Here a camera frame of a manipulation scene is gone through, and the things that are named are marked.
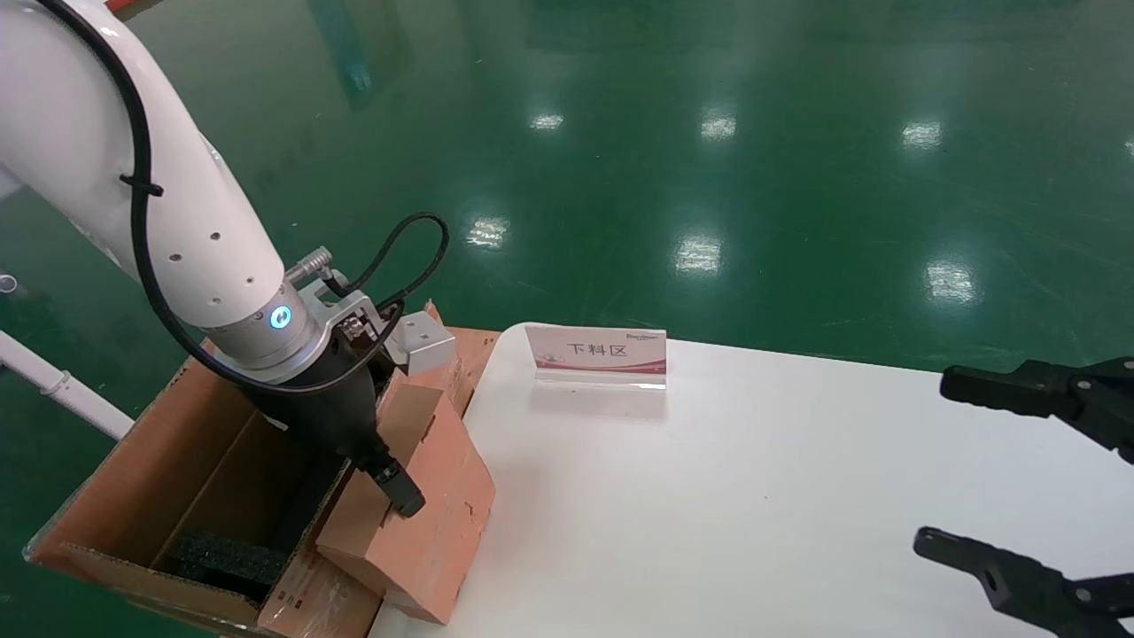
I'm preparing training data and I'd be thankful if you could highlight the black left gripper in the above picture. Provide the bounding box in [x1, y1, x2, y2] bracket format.
[252, 332, 428, 519]

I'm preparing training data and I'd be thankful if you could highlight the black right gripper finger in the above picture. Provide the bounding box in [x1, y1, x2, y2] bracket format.
[913, 526, 1134, 638]
[939, 357, 1134, 466]

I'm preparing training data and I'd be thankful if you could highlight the small cardboard box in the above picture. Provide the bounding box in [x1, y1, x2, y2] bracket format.
[316, 368, 497, 626]

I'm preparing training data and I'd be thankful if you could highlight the large open cardboard box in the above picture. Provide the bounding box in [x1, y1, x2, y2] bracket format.
[22, 301, 501, 638]

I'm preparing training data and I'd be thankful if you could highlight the black foam insert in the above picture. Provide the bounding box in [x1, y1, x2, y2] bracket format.
[168, 527, 293, 603]

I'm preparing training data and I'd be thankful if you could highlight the acrylic sign with Chinese text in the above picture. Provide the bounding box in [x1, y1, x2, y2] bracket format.
[524, 324, 668, 391]

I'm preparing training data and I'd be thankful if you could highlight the white pipe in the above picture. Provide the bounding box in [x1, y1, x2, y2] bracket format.
[0, 330, 136, 441]

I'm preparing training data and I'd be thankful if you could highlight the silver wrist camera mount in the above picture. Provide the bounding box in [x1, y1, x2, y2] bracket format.
[292, 266, 458, 376]

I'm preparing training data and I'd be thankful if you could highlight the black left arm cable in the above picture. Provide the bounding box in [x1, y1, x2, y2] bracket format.
[35, 0, 451, 395]

